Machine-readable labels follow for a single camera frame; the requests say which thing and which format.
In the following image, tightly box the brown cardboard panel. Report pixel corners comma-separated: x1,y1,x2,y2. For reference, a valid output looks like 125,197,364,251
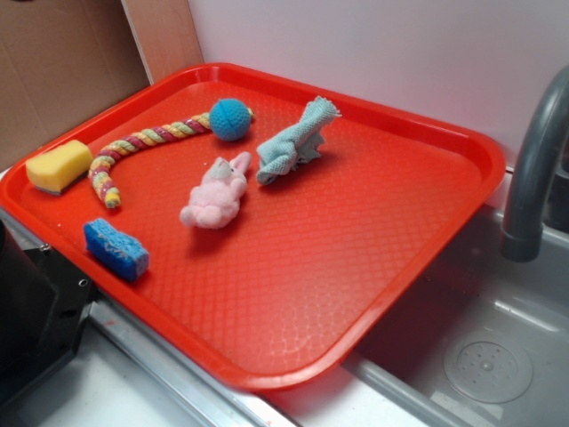
1,1,203,169

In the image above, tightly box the red plastic tray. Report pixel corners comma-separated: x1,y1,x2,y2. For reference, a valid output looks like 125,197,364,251
1,63,505,391

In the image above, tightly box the light blue crumpled cloth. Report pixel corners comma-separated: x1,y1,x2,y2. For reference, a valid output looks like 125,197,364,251
256,96,341,185

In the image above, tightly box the grey toy sink basin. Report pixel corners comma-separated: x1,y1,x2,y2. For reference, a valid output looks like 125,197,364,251
267,187,568,426

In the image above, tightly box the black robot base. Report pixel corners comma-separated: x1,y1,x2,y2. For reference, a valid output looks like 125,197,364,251
1,225,95,407

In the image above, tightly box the multicolour braided rope toy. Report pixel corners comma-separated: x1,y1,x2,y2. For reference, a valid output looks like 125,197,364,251
88,108,256,210

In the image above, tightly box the pink plush bunny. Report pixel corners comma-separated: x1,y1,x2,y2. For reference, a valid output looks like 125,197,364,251
179,151,252,230

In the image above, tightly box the blue sponge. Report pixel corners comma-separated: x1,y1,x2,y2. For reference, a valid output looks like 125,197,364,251
83,218,149,282

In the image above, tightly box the yellow sponge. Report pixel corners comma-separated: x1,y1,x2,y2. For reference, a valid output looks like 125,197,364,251
25,140,92,195

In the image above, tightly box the blue rubber ball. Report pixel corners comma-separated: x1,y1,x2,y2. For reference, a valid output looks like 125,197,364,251
209,99,252,141

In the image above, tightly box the grey toy faucet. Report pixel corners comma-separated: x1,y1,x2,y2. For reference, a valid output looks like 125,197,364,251
500,68,568,262

